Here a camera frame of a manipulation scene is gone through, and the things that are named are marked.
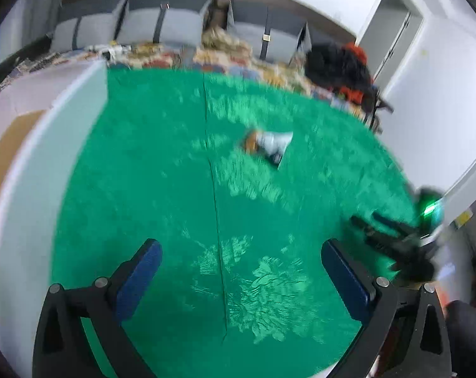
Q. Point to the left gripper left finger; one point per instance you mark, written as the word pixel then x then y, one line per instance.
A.
pixel 61 346

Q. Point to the white cardboard box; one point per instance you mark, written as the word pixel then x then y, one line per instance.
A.
pixel 30 201

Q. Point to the green patterned cloth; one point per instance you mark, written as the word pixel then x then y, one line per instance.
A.
pixel 241 291

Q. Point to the left grey pillow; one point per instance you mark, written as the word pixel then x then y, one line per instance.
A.
pixel 87 22

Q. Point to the white triangular snack packet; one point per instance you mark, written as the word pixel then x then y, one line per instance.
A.
pixel 273 145

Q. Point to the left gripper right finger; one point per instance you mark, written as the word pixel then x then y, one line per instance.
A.
pixel 403 331

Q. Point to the folded beige cloth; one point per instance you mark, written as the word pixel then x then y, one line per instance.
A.
pixel 217 38

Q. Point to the black and orange clothes pile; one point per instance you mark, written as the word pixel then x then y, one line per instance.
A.
pixel 343 70

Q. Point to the small orange bun packet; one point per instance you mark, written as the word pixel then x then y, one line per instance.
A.
pixel 250 143

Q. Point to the grey pillow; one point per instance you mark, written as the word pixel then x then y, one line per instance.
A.
pixel 179 22
pixel 87 22
pixel 274 34

